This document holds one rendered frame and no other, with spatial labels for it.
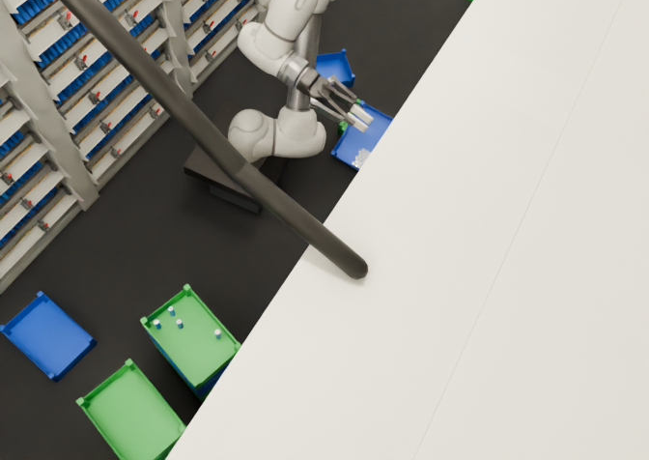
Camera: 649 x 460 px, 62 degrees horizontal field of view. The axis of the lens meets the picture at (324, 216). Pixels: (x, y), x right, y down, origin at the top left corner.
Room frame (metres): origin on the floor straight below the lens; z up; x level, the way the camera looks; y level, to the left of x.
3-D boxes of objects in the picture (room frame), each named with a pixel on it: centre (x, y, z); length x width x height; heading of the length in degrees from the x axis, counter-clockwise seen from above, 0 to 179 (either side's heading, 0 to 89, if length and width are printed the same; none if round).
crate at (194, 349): (0.42, 0.33, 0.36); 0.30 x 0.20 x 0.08; 58
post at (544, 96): (0.59, -0.19, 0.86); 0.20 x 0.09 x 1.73; 74
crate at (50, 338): (0.34, 0.91, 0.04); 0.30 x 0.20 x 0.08; 66
